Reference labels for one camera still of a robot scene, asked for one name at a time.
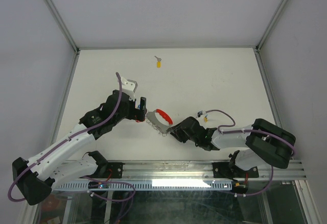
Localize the aluminium front rail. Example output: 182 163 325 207
32 159 307 183

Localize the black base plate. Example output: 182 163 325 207
212 162 259 181
86 161 125 179

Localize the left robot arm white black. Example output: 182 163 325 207
12 90 147 206

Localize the red grey keyring holder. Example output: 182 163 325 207
146 109 173 136

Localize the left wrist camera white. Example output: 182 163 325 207
121 77 138 101

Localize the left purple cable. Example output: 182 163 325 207
7 72 136 204

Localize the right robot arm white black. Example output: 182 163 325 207
168 117 296 180

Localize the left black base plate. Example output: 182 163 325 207
86 161 125 179

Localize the grey slotted cable duct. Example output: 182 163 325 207
55 179 232 192

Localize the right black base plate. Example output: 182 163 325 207
212 162 259 181

